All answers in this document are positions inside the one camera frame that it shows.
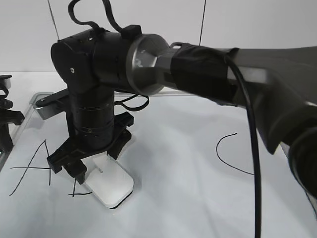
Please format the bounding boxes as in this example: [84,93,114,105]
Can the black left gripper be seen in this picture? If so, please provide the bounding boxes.
[0,100,25,152]

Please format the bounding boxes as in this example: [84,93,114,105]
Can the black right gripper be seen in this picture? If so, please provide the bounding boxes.
[47,112,134,184]

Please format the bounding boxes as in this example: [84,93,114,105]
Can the white rectangular board eraser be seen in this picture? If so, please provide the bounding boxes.
[83,154,134,209]

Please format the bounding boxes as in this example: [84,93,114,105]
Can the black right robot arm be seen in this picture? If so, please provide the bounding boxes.
[48,29,317,196]

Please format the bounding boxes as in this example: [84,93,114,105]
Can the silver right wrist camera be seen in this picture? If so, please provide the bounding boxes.
[34,89,72,120]

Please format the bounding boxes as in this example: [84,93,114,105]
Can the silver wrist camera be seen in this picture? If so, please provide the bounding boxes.
[0,75,12,89]
[34,89,72,120]

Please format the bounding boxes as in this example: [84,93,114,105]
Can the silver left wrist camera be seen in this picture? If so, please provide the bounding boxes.
[0,75,12,89]

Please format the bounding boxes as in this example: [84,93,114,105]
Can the white board with aluminium frame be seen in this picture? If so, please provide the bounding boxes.
[0,91,317,238]

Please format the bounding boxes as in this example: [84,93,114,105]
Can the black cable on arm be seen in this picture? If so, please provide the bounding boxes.
[68,0,262,238]

